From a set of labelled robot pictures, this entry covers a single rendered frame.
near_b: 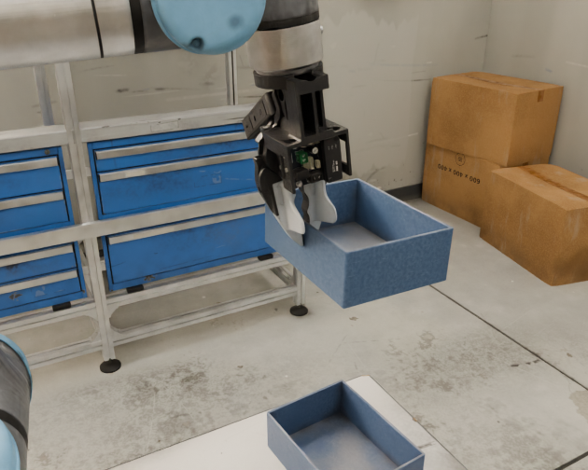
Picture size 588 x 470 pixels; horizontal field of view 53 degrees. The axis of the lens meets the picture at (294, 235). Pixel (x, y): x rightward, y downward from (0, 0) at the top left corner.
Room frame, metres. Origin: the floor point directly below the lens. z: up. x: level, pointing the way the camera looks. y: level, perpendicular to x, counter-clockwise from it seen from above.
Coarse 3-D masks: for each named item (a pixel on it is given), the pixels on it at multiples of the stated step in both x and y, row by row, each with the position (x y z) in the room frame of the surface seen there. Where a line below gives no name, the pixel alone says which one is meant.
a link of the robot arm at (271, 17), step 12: (276, 0) 0.57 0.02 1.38; (288, 0) 0.57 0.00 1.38; (300, 0) 0.57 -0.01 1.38; (312, 0) 0.59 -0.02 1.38; (264, 12) 0.57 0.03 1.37; (276, 12) 0.57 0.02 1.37; (288, 12) 0.57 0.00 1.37; (300, 12) 0.57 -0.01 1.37; (312, 12) 0.58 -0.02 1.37; (264, 24) 0.57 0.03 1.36; (276, 24) 0.57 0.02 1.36; (288, 24) 0.57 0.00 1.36; (300, 24) 0.58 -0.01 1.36
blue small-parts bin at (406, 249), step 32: (352, 192) 0.79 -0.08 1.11; (384, 192) 0.74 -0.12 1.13; (352, 224) 0.78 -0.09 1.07; (384, 224) 0.73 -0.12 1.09; (416, 224) 0.68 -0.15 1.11; (288, 256) 0.67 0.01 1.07; (320, 256) 0.60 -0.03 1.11; (352, 256) 0.56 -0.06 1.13; (384, 256) 0.58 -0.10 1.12; (416, 256) 0.60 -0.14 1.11; (448, 256) 0.62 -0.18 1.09; (320, 288) 0.60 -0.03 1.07; (352, 288) 0.56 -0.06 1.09; (384, 288) 0.58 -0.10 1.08
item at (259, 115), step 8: (264, 96) 0.62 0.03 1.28; (272, 96) 0.62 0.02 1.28; (256, 104) 0.65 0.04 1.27; (264, 104) 0.62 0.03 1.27; (272, 104) 0.62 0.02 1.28; (256, 112) 0.65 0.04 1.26; (264, 112) 0.63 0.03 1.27; (272, 112) 0.61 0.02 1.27; (248, 120) 0.68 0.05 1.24; (256, 120) 0.66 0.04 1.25; (264, 120) 0.63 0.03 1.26; (248, 128) 0.68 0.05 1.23; (256, 128) 0.66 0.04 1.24; (248, 136) 0.69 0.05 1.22; (256, 136) 0.69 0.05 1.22
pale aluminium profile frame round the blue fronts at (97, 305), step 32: (64, 64) 1.82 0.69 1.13; (64, 96) 1.81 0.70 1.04; (64, 128) 1.83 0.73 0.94; (256, 192) 2.10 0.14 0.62; (96, 224) 1.81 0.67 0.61; (128, 224) 1.86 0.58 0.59; (160, 224) 1.92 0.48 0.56; (96, 256) 1.82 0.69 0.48; (96, 288) 1.81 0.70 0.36; (128, 288) 1.88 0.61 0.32; (160, 288) 1.92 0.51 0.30; (288, 288) 2.19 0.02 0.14; (0, 320) 1.69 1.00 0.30; (32, 320) 1.71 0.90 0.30; (96, 320) 1.81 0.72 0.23; (160, 320) 1.95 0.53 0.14; (192, 320) 1.98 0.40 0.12; (64, 352) 1.75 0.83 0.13
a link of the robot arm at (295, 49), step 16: (256, 32) 0.58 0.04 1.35; (272, 32) 0.57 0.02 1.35; (288, 32) 0.57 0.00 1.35; (304, 32) 0.58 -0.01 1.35; (320, 32) 0.60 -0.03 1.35; (256, 48) 0.58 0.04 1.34; (272, 48) 0.57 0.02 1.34; (288, 48) 0.57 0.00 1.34; (304, 48) 0.58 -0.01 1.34; (320, 48) 0.60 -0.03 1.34; (256, 64) 0.59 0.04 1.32; (272, 64) 0.57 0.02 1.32; (288, 64) 0.57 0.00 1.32; (304, 64) 0.58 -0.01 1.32
